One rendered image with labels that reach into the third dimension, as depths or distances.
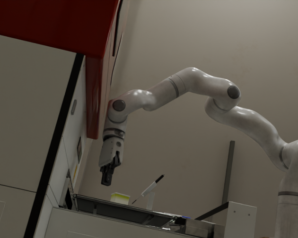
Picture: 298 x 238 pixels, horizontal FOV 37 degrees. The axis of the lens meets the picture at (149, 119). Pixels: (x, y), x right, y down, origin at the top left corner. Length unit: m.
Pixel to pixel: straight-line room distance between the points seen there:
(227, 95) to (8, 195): 0.94
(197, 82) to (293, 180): 0.54
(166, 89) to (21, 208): 0.82
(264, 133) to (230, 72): 3.13
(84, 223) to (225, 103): 0.76
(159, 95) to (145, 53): 3.19
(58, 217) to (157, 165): 3.17
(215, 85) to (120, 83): 3.02
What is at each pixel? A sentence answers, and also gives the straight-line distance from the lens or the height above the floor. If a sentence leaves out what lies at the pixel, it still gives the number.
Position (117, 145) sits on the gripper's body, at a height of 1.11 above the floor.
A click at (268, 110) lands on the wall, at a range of 4.89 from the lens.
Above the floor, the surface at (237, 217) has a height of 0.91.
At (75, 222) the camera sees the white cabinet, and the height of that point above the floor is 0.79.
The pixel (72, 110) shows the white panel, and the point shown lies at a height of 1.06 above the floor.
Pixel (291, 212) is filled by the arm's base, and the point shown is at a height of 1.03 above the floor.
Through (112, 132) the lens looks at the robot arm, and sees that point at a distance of 1.62.
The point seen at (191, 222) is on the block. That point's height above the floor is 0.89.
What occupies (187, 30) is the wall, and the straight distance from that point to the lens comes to 5.09.
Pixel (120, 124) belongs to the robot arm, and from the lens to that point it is 1.64.
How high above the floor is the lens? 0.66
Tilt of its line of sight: 20 degrees up
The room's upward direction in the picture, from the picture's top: 12 degrees clockwise
